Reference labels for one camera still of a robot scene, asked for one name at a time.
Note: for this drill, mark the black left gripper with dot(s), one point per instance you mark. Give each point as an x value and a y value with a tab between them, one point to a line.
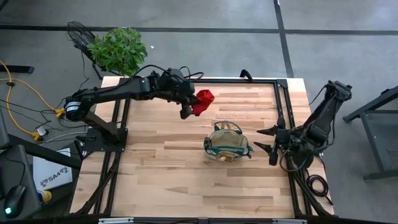
177	85

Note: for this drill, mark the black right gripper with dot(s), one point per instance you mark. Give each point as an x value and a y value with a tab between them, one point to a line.
286	141

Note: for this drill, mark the red garden glove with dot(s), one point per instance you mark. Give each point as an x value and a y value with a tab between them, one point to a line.
204	101

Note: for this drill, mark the beige green canvas gardening bag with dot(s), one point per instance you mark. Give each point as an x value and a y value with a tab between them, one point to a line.
227	141

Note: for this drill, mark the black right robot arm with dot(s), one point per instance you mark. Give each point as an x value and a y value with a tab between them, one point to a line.
326	115

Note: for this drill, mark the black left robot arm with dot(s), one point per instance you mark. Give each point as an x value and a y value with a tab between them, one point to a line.
124	90

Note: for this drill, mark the black table clamp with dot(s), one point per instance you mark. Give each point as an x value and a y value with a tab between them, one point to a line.
247	74

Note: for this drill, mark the green leafy plant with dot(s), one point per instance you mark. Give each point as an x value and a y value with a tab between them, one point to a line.
119	51

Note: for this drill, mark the black metal stand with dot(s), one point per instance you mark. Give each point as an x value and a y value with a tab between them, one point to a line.
373	137

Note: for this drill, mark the black floor fan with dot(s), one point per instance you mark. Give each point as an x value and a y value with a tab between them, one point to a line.
79	34

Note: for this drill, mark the white power adapter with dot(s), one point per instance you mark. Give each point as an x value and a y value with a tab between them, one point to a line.
41	130

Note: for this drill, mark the black desk support bar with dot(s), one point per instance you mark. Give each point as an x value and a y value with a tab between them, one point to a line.
46	153

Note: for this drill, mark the white cardboard box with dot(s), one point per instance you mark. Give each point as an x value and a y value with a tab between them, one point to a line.
51	174

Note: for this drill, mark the yellow round bottle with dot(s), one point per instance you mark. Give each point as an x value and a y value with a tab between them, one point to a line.
46	196

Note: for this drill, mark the black floor bar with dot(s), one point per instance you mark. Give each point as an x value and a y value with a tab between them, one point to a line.
17	69

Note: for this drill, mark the black desk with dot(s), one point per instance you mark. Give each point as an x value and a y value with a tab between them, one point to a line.
18	168

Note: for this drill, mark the black computer mouse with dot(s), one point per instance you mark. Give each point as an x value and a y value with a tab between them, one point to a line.
14	199

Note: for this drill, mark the black metal table frame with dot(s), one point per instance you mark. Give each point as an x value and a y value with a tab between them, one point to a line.
233	80

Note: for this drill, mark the silver metal bracket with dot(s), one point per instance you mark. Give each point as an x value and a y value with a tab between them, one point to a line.
289	221
115	221

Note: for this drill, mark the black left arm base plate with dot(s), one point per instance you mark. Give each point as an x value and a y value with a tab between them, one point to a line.
93	146

